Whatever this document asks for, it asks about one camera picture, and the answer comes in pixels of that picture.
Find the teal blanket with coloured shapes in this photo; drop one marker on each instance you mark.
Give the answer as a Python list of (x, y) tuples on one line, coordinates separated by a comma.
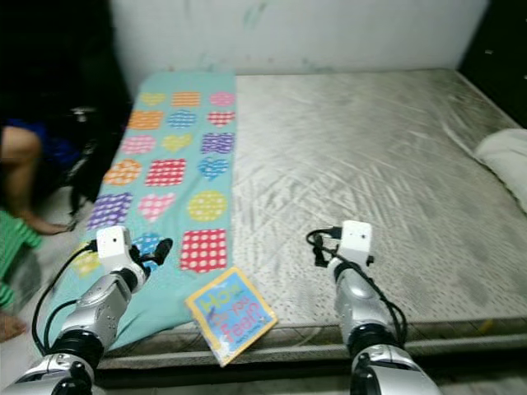
[(185, 177)]

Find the yellow blue children's book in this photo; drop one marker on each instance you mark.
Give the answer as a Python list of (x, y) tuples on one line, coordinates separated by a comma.
[(230, 315)]

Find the beige pillow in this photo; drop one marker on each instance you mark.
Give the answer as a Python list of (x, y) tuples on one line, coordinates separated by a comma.
[(506, 164)]

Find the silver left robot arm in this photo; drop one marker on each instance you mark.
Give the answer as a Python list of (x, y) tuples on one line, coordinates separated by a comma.
[(95, 317)]

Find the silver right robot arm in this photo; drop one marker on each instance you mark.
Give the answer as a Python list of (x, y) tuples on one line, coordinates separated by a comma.
[(366, 317)]

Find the grey quilted mattress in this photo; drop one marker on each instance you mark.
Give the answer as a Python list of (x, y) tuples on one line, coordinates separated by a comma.
[(362, 164)]

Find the black backpack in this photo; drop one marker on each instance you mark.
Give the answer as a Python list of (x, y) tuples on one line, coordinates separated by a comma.
[(90, 164)]

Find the green plastic stool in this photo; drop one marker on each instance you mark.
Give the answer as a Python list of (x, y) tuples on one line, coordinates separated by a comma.
[(16, 247)]

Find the blue fabric bag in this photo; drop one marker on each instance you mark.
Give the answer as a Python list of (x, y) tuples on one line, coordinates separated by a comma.
[(62, 144)]

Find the dark bed base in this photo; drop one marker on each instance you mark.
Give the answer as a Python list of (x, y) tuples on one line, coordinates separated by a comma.
[(255, 374)]

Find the person in black shorts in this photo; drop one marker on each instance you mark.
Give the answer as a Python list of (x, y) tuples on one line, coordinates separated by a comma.
[(25, 173)]

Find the black tufted headboard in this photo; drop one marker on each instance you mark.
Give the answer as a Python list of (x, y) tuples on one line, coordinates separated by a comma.
[(498, 37)]

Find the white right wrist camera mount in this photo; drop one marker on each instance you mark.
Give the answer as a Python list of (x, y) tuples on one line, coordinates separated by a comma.
[(354, 240)]

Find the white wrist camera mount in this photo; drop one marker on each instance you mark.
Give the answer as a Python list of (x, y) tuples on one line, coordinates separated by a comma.
[(354, 240), (113, 245)]

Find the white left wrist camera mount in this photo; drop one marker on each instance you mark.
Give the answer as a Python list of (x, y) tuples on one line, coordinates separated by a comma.
[(113, 245)]

